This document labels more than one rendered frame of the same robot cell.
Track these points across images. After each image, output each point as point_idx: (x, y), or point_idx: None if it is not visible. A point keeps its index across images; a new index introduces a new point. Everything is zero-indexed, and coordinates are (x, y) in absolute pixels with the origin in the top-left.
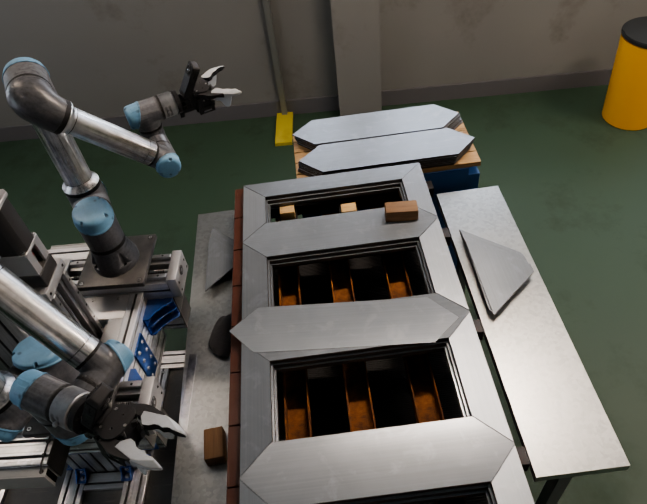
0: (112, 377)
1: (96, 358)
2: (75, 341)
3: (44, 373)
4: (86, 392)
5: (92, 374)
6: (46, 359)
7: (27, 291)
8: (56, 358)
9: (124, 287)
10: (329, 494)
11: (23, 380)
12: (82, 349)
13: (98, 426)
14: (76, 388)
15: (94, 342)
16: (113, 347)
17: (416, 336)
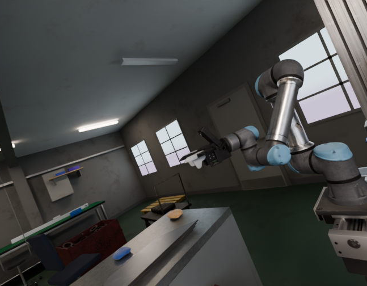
0: (261, 156)
1: (265, 143)
2: (269, 130)
3: (248, 129)
4: (228, 138)
5: (261, 148)
6: (316, 151)
7: (281, 97)
8: (321, 155)
9: None
10: None
11: (246, 126)
12: (267, 135)
13: (208, 144)
14: (232, 136)
15: (272, 137)
16: (273, 146)
17: None
